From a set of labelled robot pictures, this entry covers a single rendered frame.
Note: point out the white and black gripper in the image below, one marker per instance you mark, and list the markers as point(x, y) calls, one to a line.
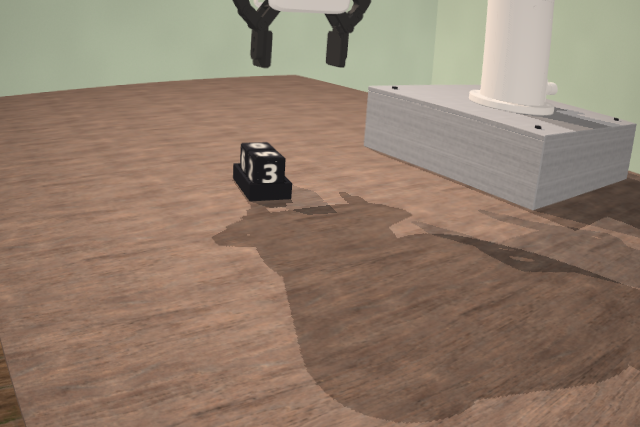
point(334, 10)

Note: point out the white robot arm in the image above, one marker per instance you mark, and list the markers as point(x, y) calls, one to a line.
point(516, 57)

